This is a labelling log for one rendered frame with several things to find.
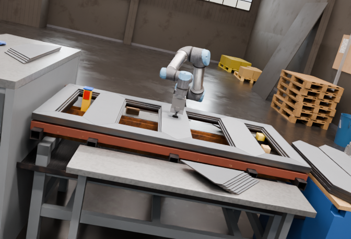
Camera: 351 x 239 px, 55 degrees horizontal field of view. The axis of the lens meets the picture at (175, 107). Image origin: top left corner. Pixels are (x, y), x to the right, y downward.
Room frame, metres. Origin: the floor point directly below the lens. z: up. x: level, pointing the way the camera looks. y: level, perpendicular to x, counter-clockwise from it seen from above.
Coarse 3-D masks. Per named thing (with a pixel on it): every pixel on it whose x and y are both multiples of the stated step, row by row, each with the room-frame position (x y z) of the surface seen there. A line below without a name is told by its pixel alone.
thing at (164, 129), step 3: (162, 126) 1.92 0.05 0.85; (162, 129) 1.87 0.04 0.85; (165, 129) 1.88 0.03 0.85; (168, 129) 1.89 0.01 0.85; (171, 129) 1.91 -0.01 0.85; (174, 129) 1.92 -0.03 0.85; (177, 129) 1.93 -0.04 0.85; (171, 132) 1.86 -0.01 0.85; (174, 132) 1.87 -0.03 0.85; (177, 132) 1.88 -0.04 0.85; (180, 132) 1.90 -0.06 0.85; (183, 132) 1.91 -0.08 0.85; (186, 132) 1.92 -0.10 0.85; (189, 132) 1.93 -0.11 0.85; (186, 135) 1.87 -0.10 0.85; (189, 135) 1.88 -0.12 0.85
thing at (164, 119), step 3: (162, 117) 2.06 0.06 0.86; (165, 117) 2.08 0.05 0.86; (168, 117) 2.09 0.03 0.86; (162, 120) 2.02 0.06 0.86; (165, 120) 2.03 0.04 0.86; (168, 120) 2.04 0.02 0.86; (171, 120) 2.06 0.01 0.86; (174, 120) 2.07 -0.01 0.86; (177, 120) 2.08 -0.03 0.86; (180, 120) 2.09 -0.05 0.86; (174, 123) 2.02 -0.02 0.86; (177, 123) 2.03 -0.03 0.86; (180, 123) 2.04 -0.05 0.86; (183, 123) 2.05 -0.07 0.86; (186, 123) 2.07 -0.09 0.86; (189, 126) 2.02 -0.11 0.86
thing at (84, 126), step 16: (96, 96) 2.32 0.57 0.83; (160, 112) 2.25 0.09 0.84; (192, 112) 2.40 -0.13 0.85; (96, 128) 1.70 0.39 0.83; (112, 128) 1.71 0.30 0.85; (160, 128) 1.92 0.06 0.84; (224, 128) 2.22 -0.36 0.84; (256, 128) 2.45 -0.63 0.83; (176, 144) 1.74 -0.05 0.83; (192, 144) 1.75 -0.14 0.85; (272, 144) 2.17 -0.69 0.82; (256, 160) 1.79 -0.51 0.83; (272, 160) 1.80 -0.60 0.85
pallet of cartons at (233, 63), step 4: (224, 56) 12.68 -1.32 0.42; (228, 56) 12.82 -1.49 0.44; (220, 60) 12.99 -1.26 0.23; (224, 60) 12.57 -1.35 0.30; (228, 60) 12.21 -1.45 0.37; (232, 60) 11.95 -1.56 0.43; (236, 60) 12.08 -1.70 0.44; (240, 60) 12.47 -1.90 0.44; (220, 64) 12.98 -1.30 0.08; (224, 64) 12.50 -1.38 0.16; (228, 64) 12.11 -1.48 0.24; (232, 64) 11.96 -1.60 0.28; (236, 64) 12.00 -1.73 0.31; (240, 64) 12.03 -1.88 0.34; (244, 64) 12.06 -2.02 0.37; (248, 64) 12.09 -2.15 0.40; (224, 68) 12.42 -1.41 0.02; (228, 68) 11.98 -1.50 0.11; (232, 68) 12.08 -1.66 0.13; (236, 68) 12.01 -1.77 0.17
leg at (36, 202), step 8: (40, 160) 1.68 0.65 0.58; (48, 160) 1.71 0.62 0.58; (40, 176) 1.68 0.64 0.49; (40, 184) 1.68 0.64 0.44; (32, 192) 1.68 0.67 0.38; (40, 192) 1.68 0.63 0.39; (32, 200) 1.68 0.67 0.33; (40, 200) 1.68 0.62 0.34; (32, 208) 1.68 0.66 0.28; (40, 208) 1.68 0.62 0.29; (32, 216) 1.68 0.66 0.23; (40, 216) 1.70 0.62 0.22; (32, 224) 1.68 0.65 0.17; (40, 224) 1.73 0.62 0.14; (32, 232) 1.68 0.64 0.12
